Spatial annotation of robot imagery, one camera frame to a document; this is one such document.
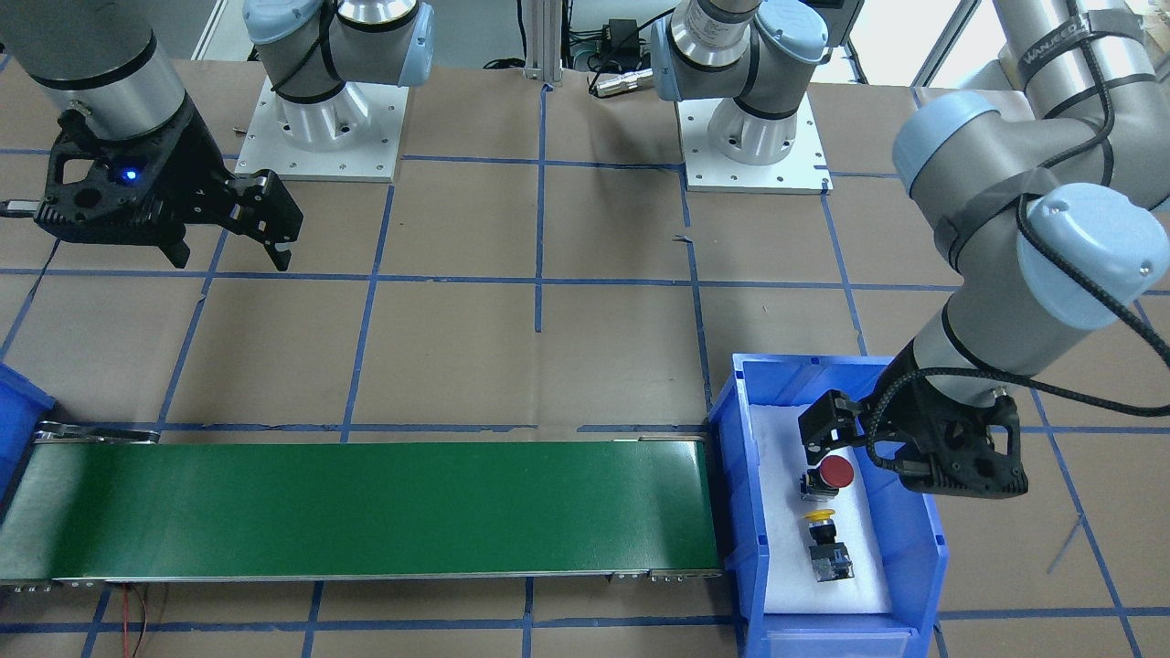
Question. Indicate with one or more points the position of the aluminium frame post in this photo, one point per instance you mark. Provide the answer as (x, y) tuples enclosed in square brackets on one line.
[(544, 23)]

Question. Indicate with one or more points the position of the silver cylindrical connector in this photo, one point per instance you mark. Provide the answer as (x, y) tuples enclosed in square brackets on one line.
[(627, 82)]

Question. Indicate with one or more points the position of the yellow push button switch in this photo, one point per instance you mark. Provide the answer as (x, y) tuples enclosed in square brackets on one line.
[(829, 558)]

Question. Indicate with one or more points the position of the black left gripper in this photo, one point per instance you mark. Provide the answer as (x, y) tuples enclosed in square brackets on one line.
[(891, 408)]

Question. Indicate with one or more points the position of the black power adapter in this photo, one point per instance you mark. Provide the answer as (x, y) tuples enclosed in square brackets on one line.
[(620, 37)]

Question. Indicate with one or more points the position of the red push button switch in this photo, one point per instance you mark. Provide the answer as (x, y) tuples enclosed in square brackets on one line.
[(826, 480)]

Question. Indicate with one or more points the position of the green conveyor belt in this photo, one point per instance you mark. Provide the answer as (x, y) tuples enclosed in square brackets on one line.
[(87, 513)]

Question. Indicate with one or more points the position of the blue bin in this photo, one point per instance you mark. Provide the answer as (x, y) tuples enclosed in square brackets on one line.
[(23, 405), (894, 536)]

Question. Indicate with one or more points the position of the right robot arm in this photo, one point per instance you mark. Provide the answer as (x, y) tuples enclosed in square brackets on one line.
[(101, 58)]

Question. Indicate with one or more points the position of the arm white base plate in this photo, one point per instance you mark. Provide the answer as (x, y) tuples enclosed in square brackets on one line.
[(750, 160), (320, 155)]

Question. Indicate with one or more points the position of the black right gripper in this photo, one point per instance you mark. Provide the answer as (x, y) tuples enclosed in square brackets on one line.
[(195, 163)]

